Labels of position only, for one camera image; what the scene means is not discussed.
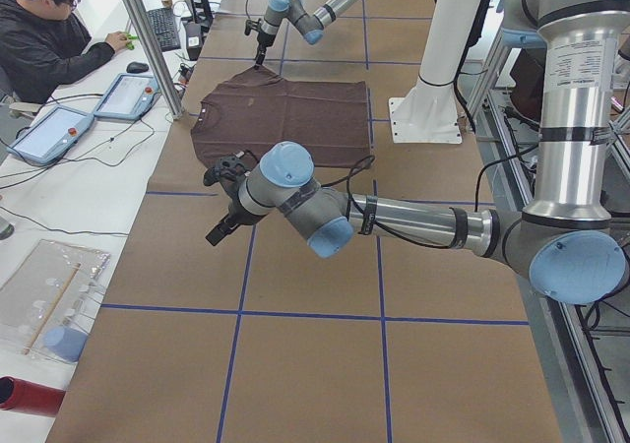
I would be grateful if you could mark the aluminium frame post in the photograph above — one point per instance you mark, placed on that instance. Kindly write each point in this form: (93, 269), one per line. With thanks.
(138, 16)

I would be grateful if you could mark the light blue cup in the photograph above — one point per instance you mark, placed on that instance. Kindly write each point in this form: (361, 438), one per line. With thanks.
(67, 343)

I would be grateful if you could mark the brown t-shirt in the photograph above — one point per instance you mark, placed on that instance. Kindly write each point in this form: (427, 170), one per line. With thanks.
(257, 108)

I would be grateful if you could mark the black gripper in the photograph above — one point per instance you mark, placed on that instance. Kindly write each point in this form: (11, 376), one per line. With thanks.
(232, 213)
(262, 44)

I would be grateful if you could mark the aluminium side frame rail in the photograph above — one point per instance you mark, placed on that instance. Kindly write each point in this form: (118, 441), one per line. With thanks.
(569, 244)

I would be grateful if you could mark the green toy object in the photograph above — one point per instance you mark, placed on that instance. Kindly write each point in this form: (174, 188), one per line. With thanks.
(130, 41)

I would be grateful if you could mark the wooden stick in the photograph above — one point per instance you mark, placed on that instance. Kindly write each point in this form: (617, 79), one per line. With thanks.
(50, 310)

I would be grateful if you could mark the clear plastic bag sheet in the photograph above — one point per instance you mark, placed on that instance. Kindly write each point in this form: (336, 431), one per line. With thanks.
(28, 292)

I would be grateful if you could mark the near blue teach pendant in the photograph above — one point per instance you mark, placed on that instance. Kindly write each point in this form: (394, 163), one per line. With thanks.
(52, 136)

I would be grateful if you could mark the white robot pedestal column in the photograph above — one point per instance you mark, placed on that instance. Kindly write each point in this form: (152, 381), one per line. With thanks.
(428, 113)

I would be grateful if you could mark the red cylinder tube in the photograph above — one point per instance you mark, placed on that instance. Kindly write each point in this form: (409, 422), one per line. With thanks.
(31, 398)

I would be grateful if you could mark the person in black jacket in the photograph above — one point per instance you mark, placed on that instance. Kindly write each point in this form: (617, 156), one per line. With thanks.
(44, 45)

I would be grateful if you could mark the blue teach pendant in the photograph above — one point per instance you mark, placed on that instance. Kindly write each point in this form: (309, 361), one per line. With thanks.
(52, 136)
(128, 98)

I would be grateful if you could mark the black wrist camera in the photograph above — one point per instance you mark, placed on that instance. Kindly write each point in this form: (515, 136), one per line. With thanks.
(252, 26)
(226, 171)

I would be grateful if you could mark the black keyboard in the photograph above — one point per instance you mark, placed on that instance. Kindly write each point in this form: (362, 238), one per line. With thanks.
(164, 25)

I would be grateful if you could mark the far blue teach pendant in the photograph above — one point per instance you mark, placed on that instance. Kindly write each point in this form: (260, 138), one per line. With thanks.
(128, 98)

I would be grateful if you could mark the black box with label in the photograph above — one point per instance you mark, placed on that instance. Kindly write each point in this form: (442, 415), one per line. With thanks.
(193, 40)

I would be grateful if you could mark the black computer mouse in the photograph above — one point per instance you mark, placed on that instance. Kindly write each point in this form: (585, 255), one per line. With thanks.
(137, 67)

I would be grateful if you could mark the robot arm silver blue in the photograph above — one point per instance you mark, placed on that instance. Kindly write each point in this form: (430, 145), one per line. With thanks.
(310, 26)
(581, 38)

